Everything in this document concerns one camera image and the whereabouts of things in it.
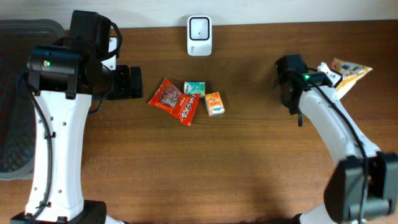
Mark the red candy bag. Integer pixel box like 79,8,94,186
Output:
149,78,200,126

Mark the teal tissue pack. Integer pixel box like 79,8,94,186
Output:
183,82,205,98

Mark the orange tissue pack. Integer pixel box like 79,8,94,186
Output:
205,91,225,116

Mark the yellow snack bag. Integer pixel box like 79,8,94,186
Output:
331,58,373,100

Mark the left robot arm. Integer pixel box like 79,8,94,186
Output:
11,10,143,224

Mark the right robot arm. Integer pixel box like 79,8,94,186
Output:
275,54,397,224

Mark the grey plastic mesh basket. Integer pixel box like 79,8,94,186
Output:
1,19,65,180

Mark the left black cable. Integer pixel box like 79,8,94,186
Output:
16,68,53,218

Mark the black cable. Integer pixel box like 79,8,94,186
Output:
16,68,53,218
272,68,371,224

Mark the right black cable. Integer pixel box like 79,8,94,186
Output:
272,68,371,224

